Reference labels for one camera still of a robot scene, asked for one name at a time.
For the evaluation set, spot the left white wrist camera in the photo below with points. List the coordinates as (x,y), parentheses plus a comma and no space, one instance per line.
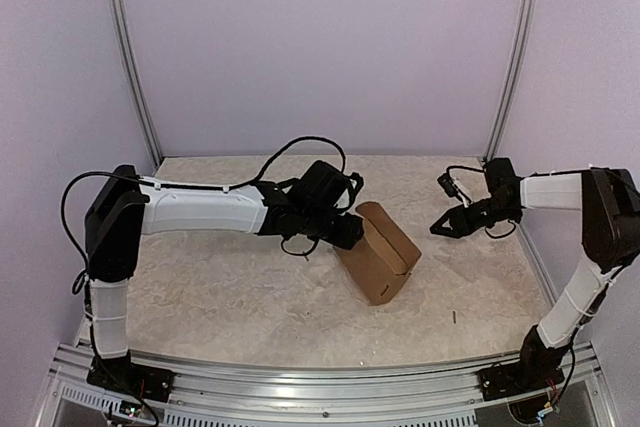
(356,183)

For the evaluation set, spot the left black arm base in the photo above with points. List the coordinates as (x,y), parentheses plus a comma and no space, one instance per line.
(124,376)

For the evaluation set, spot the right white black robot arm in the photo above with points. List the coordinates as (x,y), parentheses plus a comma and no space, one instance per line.
(604,205)

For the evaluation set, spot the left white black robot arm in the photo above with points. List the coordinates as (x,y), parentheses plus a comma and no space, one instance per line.
(130,206)

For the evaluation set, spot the aluminium frame post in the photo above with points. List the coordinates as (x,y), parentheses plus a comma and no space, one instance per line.
(132,76)
(514,68)

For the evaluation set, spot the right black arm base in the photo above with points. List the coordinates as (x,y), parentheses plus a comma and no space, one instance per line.
(502,380)

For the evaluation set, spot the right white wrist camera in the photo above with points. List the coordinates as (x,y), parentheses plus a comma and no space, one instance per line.
(453,188)

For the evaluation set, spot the front aluminium frame rail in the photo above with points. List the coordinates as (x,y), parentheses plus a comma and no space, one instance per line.
(218,394)

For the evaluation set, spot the right aluminium frame post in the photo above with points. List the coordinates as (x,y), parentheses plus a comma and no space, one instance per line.
(514,68)

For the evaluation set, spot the left aluminium frame post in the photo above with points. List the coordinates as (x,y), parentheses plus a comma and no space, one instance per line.
(132,76)

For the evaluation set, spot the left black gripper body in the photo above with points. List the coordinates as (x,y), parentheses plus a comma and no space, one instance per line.
(342,238)

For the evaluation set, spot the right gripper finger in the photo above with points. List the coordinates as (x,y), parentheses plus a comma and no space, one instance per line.
(450,229)
(457,214)

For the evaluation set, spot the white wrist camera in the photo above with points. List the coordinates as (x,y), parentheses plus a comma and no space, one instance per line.
(356,183)
(453,188)

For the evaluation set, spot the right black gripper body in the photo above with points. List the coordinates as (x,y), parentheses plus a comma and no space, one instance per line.
(481,220)

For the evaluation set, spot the brown cardboard paper box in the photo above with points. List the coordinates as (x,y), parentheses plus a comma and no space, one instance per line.
(382,261)

